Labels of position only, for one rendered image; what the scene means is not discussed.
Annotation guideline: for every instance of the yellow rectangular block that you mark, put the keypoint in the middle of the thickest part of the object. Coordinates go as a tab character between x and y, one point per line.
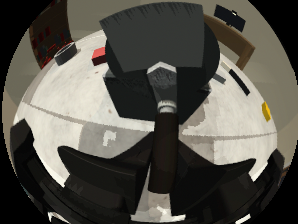
266	112

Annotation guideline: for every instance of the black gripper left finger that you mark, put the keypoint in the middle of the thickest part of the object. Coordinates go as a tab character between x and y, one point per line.
124	174

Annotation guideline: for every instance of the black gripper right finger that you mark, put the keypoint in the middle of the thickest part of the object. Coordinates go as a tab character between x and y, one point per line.
197	178

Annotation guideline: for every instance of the red rectangular block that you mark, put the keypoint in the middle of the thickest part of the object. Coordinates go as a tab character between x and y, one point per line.
98	56

